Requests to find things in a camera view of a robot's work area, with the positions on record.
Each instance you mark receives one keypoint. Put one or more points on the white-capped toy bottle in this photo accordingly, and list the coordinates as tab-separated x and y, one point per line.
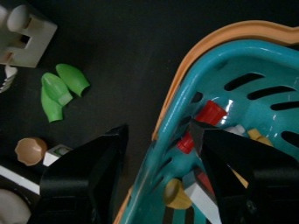
236	129

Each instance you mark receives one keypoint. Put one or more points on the white toy bowl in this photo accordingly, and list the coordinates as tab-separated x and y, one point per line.
10	207

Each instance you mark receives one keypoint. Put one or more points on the green toy pea pod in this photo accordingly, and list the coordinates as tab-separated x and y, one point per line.
52	96
73	78

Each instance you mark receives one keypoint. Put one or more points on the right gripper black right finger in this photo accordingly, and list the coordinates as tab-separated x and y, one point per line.
248	175

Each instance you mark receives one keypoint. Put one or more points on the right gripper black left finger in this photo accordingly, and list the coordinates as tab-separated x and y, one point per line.
77	186

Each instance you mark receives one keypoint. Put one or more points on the brown toy egg shell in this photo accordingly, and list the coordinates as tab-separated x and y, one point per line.
29	151

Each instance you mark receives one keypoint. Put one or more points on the red-capped toy bottle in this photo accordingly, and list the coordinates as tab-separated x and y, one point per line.
209	113
185	144

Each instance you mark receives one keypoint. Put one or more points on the yellow-capped toy bottle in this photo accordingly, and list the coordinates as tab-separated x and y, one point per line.
174	194
256	134

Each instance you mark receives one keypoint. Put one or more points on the white toy knife block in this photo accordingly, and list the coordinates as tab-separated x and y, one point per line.
36	43

